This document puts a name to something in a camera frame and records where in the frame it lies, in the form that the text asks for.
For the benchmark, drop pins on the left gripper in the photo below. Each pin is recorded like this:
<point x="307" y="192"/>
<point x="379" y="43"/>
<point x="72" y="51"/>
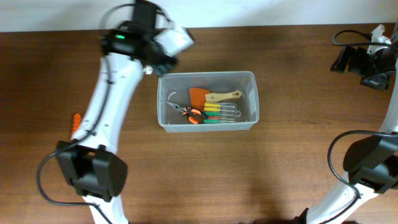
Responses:
<point x="161" y="69"/>

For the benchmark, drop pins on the clear case of screwdrivers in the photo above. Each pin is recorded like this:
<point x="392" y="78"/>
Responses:
<point x="221" y="112"/>

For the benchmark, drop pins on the clear plastic container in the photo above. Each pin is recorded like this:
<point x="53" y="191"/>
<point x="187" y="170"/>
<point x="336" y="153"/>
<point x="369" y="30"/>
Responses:
<point x="175" y="88"/>

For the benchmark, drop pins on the orange perforated bar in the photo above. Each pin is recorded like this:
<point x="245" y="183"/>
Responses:
<point x="76" y="123"/>

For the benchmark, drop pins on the orange-black needle-nose pliers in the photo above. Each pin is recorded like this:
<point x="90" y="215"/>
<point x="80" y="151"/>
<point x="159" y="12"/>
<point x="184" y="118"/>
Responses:
<point x="194" y="115"/>

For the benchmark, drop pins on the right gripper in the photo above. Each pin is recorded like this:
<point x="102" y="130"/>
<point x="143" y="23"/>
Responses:
<point x="356" y="54"/>

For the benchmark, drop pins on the orange scraper with wooden handle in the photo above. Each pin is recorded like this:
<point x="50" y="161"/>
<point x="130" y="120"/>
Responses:
<point x="200" y="96"/>

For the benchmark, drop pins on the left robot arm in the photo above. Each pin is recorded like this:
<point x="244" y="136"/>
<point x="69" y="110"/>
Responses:
<point x="89" y="161"/>

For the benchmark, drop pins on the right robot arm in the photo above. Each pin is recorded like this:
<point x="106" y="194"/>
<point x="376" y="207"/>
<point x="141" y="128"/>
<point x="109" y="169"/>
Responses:
<point x="370" y="164"/>

